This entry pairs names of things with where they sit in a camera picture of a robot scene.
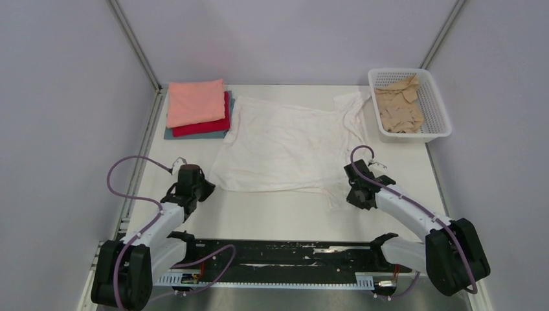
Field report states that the white plastic laundry basket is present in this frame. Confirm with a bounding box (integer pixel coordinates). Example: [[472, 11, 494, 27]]
[[368, 68, 452, 143]]

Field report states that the aluminium frame post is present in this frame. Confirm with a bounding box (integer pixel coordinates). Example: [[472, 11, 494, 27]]
[[106, 0, 162, 93], [420, 0, 468, 70]]

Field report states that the folded salmon pink t-shirt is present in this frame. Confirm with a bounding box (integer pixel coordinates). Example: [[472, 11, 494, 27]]
[[166, 79, 225, 128]]

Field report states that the white slotted cable duct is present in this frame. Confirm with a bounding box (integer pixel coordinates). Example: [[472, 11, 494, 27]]
[[154, 272, 376, 291]]

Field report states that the folded red t-shirt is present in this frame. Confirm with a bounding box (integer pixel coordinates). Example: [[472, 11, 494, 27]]
[[168, 91, 234, 138]]

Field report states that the white t-shirt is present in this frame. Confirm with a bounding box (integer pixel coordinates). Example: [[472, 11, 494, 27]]
[[209, 93, 370, 209]]

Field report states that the left aluminium frame post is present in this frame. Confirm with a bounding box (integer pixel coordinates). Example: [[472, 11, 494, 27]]
[[106, 0, 162, 93]]

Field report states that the folded teal t-shirt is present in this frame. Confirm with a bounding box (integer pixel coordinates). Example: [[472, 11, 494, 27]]
[[163, 90, 236, 141]]

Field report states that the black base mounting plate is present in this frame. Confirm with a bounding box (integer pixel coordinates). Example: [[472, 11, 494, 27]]
[[182, 238, 412, 283]]

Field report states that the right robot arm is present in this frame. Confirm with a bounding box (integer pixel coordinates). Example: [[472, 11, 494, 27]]
[[344, 160, 491, 296]]

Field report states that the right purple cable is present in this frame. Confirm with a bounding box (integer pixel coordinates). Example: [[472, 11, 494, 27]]
[[350, 144, 478, 301]]

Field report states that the right aluminium frame post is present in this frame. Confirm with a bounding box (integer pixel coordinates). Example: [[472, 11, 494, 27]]
[[420, 0, 468, 70]]

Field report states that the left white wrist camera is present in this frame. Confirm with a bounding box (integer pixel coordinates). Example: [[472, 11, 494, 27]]
[[169, 157, 187, 175]]

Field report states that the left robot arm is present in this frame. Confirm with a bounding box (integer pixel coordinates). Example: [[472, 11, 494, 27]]
[[91, 164, 215, 310]]

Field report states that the beige t-shirt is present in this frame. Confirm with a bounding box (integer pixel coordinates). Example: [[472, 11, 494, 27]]
[[374, 75, 424, 134]]

